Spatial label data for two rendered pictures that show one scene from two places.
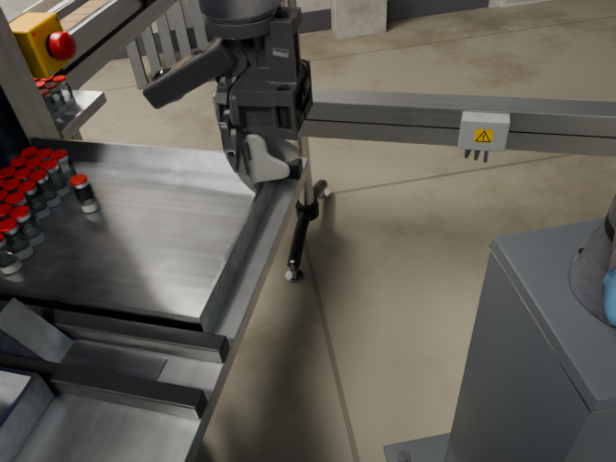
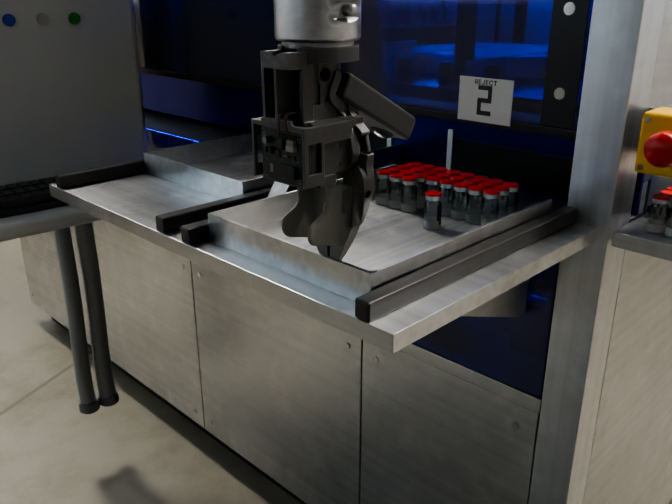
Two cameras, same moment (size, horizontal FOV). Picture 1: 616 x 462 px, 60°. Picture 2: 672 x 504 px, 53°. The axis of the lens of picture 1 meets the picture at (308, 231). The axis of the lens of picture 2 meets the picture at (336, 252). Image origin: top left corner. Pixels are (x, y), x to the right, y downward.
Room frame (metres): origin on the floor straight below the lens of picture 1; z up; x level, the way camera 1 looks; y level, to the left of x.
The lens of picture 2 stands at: (0.79, -0.50, 1.16)
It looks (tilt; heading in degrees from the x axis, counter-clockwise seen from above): 21 degrees down; 117
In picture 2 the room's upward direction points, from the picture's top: straight up
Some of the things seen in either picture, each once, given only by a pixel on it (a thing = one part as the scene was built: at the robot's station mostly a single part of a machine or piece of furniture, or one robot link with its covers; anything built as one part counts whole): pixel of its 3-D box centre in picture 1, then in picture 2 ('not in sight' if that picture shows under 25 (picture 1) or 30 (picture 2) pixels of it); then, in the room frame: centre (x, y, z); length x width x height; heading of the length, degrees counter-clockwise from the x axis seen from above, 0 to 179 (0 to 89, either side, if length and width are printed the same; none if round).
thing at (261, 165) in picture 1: (264, 169); (306, 222); (0.48, 0.04, 0.95); 0.06 x 0.03 x 0.09; 72
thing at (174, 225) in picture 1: (111, 219); (385, 219); (0.49, 0.23, 0.90); 0.34 x 0.26 x 0.04; 72
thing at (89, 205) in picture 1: (85, 194); (432, 211); (0.53, 0.27, 0.90); 0.02 x 0.02 x 0.04
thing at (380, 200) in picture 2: (3, 253); (383, 187); (0.44, 0.34, 0.90); 0.02 x 0.02 x 0.05
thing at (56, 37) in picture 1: (60, 46); (665, 148); (0.78, 0.33, 0.99); 0.04 x 0.04 x 0.04; 72
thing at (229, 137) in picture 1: (236, 134); not in sight; (0.48, 0.06, 1.00); 0.05 x 0.02 x 0.09; 162
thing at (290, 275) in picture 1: (308, 217); not in sight; (1.41, -0.01, 0.07); 0.50 x 0.08 x 0.14; 162
